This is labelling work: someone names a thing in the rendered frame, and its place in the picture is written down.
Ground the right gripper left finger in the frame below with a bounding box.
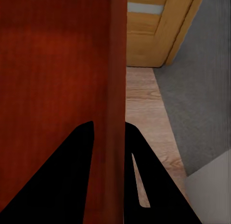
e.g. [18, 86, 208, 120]
[0, 121, 94, 224]

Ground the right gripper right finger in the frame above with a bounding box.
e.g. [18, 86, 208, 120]
[124, 122, 202, 224]

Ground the storage box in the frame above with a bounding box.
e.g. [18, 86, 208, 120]
[0, 0, 128, 224]

